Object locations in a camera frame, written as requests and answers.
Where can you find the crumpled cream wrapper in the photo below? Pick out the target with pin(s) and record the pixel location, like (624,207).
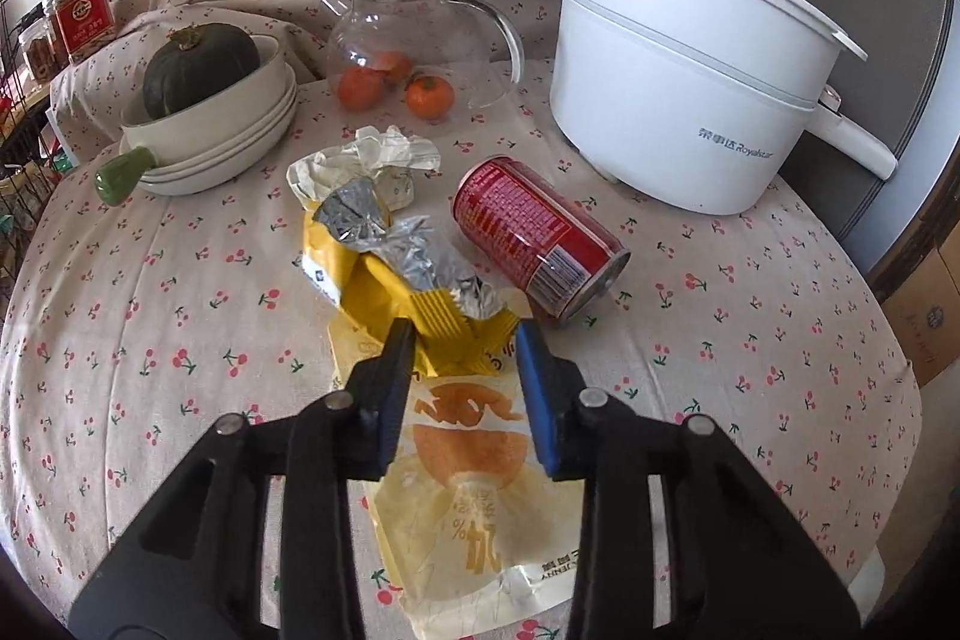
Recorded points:
(375,149)

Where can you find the grey refrigerator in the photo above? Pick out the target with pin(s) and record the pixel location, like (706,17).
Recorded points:
(922,108)

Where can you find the yellow juice pouch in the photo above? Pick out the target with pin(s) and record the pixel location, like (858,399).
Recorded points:
(465,520)

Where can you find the large cardboard box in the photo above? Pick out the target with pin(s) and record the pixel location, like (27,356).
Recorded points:
(926,310)

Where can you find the cherry print tablecloth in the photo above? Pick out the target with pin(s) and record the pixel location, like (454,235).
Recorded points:
(187,325)

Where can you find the glass teapot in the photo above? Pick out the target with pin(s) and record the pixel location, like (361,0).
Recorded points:
(450,40)

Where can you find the dark green pumpkin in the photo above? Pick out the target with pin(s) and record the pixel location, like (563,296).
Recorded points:
(199,70)

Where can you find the white electric cooking pot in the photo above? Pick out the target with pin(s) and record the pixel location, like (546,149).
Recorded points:
(675,85)

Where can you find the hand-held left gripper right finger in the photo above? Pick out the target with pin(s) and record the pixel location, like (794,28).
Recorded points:
(536,400)

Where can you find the yellow foil snack wrapper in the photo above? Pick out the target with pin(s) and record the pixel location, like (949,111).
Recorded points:
(375,280)

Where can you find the red drink can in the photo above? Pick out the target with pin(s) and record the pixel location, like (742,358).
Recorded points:
(532,227)

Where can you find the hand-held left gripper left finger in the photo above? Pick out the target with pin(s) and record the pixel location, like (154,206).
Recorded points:
(394,385)

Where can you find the white deep plate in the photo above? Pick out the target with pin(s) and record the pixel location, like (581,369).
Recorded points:
(247,153)

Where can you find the small orange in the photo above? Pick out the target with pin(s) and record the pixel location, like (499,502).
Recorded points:
(430,96)
(396,66)
(361,89)

